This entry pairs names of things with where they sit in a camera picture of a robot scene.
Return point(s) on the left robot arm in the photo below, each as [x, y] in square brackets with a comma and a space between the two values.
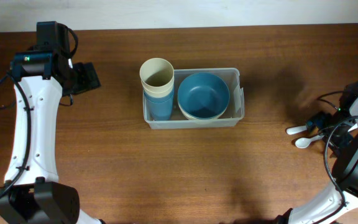
[42, 76]

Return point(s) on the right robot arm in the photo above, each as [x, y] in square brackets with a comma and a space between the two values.
[339, 131]

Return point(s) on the white plastic fork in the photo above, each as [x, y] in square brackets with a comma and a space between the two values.
[300, 129]

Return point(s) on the clear plastic container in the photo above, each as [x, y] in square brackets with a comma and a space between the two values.
[234, 113]

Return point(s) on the beige bowl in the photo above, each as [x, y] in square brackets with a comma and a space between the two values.
[190, 117]

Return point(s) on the blue cup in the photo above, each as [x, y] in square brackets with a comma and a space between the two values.
[165, 102]
[160, 112]

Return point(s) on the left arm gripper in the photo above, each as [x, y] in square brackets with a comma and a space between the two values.
[89, 80]

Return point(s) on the beige cup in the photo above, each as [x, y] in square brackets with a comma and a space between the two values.
[159, 93]
[156, 72]

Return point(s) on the white plastic spoon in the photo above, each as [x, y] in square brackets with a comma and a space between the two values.
[305, 142]

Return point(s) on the blue bowl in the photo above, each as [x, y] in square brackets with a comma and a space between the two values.
[203, 95]

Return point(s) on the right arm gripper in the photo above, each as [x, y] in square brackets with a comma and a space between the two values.
[318, 121]

